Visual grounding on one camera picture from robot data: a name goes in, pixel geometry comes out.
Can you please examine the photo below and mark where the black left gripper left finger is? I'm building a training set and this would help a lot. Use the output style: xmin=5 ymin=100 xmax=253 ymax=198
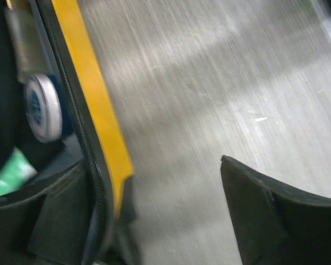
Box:
xmin=0 ymin=162 xmax=99 ymax=264

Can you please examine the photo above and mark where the yellow cartoon hard-shell suitcase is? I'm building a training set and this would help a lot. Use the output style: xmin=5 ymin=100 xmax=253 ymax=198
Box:
xmin=0 ymin=1 xmax=141 ymax=264

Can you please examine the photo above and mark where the white blue round tin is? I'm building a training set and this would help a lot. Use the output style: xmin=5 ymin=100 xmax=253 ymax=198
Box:
xmin=23 ymin=74 xmax=73 ymax=143

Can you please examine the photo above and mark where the green tube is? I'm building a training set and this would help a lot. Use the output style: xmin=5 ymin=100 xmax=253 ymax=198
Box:
xmin=0 ymin=147 xmax=37 ymax=196

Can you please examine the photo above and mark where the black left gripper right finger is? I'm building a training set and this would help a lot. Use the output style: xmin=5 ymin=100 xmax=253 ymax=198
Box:
xmin=221 ymin=156 xmax=331 ymax=264

